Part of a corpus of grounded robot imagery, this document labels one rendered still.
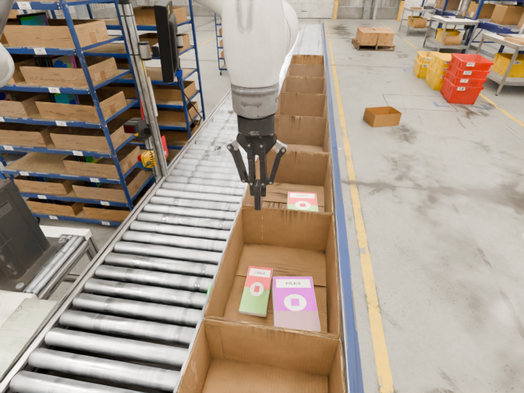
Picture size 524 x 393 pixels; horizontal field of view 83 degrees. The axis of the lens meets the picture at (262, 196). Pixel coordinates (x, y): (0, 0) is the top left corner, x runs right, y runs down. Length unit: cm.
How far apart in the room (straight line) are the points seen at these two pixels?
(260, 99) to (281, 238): 57
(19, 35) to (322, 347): 204
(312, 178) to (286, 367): 79
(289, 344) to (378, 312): 139
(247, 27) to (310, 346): 61
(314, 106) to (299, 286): 139
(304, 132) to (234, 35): 117
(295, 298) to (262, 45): 60
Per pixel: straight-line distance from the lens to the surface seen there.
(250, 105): 55
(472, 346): 217
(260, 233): 101
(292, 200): 113
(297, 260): 100
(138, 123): 155
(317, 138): 166
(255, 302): 88
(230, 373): 81
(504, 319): 239
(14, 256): 137
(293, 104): 202
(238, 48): 53
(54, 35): 202
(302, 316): 80
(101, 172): 229
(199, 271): 118
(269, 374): 81
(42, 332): 122
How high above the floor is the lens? 163
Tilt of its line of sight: 36 degrees down
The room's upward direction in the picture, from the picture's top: straight up
